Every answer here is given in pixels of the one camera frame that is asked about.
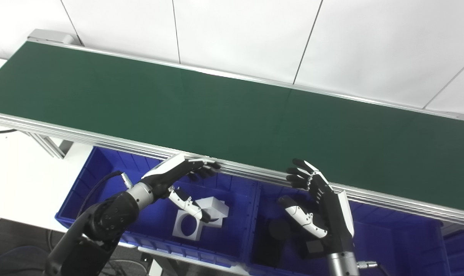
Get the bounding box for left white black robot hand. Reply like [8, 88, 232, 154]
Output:
[140, 153, 222, 224]

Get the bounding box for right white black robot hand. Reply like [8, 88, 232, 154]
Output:
[279, 158, 356, 258]

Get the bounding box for white square part round hole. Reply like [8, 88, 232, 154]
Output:
[172, 209, 208, 242]
[195, 196, 231, 229]

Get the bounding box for black block part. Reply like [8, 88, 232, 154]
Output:
[304, 238, 326, 260]
[255, 238, 280, 266]

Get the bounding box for black cylindrical part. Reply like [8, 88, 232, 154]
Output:
[268, 219, 292, 242]

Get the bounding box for blue plastic bin black parts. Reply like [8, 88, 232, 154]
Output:
[245, 182, 447, 276]

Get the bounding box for blue plastic bin white parts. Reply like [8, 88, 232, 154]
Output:
[56, 146, 261, 269]

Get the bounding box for grey conveyor motor housing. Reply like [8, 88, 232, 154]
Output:
[27, 29, 76, 45]

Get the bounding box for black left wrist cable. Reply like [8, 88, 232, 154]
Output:
[77, 171, 134, 220]

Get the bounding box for green conveyor belt aluminium frame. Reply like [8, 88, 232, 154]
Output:
[0, 36, 464, 230]

